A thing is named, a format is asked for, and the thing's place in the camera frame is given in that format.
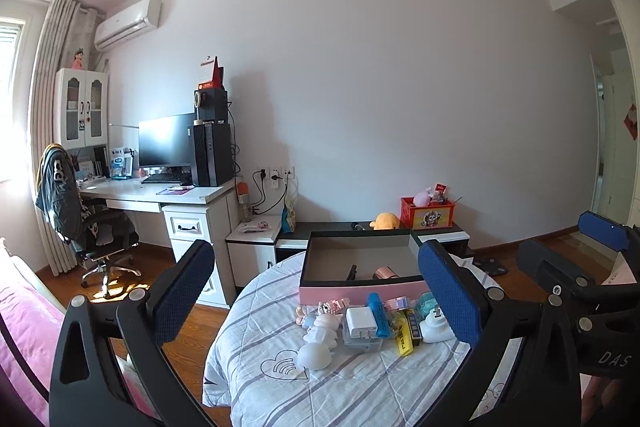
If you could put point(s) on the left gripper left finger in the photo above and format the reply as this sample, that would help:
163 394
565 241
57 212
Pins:
177 289

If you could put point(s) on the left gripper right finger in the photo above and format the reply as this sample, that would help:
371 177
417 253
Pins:
465 301

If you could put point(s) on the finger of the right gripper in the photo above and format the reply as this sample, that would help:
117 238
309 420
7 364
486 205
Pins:
551 271
604 231

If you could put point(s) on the teal round toy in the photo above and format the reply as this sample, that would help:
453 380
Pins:
426 303

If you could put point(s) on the yellow tag card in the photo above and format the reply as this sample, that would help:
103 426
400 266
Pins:
402 334

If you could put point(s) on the blue handle tool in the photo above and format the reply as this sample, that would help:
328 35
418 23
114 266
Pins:
376 306

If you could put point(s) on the rose gold metallic cup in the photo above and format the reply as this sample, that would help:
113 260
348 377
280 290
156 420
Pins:
385 273

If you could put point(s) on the white charger plug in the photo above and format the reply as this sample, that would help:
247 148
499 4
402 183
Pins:
361 323

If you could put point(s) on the clear plastic box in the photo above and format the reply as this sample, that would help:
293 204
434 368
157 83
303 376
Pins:
360 344

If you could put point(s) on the pink block figure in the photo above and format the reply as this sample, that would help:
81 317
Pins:
334 306

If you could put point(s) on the black remote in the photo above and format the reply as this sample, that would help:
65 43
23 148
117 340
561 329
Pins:
351 276

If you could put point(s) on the baby doll figure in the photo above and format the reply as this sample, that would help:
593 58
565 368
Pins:
305 316

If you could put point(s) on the right hand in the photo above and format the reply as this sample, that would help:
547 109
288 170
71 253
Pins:
596 393

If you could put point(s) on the white desk with drawers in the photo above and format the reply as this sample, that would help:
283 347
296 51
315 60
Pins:
180 215

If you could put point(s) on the red toy box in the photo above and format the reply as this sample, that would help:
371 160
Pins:
431 217

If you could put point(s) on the white low side table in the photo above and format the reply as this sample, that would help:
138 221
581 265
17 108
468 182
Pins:
252 248

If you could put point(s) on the black office chair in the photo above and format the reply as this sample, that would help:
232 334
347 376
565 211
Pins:
103 237

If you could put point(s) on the orange octopus plush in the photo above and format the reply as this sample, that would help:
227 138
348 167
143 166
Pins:
385 221

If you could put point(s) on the orange cap bottle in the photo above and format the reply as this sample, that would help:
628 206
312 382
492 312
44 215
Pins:
243 197

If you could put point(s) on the pink green storage box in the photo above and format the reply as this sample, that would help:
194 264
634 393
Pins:
330 254

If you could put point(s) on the pink bed cover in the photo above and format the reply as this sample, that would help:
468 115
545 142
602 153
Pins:
34 324

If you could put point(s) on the black computer tower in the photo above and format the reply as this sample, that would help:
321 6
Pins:
212 154

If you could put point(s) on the black computer monitor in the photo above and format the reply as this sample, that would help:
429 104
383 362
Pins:
166 141

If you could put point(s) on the black speaker box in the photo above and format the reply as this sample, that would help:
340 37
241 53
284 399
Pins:
211 104

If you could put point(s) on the white glass-door cabinet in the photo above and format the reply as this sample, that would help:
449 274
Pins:
80 108

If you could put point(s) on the white air conditioner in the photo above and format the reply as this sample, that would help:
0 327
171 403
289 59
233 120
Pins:
136 20

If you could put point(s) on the beige curtain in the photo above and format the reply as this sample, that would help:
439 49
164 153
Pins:
59 21

